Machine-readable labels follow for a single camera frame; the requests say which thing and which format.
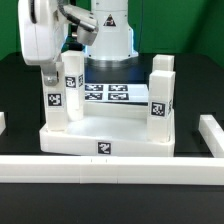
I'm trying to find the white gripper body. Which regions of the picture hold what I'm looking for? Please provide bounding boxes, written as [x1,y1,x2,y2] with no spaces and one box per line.
[18,0,67,65]

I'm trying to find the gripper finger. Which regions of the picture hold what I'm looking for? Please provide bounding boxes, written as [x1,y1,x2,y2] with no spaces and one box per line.
[41,62,64,86]

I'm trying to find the white desk tabletop tray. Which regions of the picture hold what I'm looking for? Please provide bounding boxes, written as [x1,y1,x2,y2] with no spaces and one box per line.
[40,102,175,157]

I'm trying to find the white front fence bar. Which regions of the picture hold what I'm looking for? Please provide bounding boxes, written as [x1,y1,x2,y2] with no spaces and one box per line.
[0,155,224,186]

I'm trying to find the white fence bar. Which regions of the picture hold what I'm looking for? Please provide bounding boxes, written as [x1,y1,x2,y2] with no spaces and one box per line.
[0,155,224,186]
[198,115,224,158]

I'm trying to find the white right fence bar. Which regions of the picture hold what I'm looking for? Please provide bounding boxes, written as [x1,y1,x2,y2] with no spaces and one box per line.
[198,115,224,158]

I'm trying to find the white marker base plate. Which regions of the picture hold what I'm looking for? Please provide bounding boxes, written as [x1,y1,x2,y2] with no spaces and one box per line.
[85,83,148,103]

